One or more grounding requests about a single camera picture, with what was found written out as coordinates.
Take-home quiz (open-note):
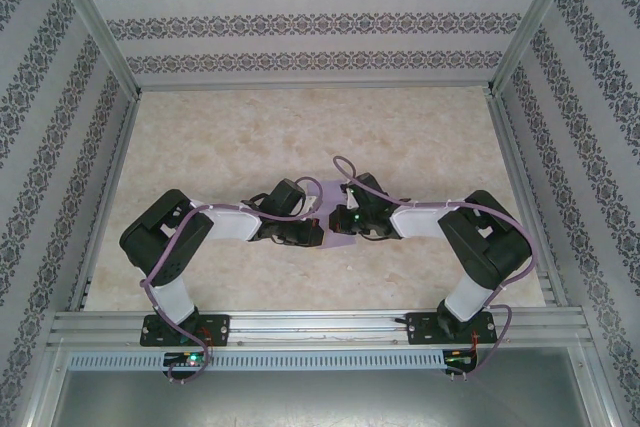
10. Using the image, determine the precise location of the purple paper sheet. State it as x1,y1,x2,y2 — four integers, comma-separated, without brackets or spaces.
317,179,354,251

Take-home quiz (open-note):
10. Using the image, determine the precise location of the grey metal sheet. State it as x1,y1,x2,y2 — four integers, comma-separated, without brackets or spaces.
24,369,616,427

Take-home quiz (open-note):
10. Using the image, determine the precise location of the left controller board green light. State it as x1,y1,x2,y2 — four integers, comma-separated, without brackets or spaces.
162,350,214,371

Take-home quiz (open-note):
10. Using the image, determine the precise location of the right controller board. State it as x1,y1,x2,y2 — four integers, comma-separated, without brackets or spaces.
443,348,479,372

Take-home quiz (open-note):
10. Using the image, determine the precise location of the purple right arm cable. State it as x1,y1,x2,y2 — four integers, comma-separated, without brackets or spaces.
332,155,534,383

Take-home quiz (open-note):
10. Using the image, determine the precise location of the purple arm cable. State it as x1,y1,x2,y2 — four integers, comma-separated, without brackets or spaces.
139,176,324,384
332,155,534,383

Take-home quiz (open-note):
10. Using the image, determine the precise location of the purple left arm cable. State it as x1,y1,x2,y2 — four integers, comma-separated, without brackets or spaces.
139,176,324,384

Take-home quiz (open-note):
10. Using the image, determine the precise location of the aluminium mounting rail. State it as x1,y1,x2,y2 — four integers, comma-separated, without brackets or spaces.
47,307,591,348

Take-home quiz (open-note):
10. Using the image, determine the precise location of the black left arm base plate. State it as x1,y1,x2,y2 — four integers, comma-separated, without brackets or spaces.
139,314,231,348

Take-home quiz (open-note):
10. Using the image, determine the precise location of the grey slotted cable duct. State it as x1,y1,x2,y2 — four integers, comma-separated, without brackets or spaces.
67,348,481,372

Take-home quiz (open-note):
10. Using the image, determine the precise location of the aluminium side rail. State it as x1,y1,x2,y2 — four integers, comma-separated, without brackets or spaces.
487,89,571,311
67,91,144,313

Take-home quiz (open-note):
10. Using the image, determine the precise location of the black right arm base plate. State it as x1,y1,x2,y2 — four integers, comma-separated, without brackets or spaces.
407,312,499,347

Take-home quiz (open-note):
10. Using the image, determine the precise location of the aluminium frame post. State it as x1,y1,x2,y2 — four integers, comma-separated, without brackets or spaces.
43,0,144,98
485,0,589,98

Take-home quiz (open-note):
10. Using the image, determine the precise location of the aluminium lower frame bar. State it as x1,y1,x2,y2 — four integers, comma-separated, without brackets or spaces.
19,344,69,427
569,344,619,427

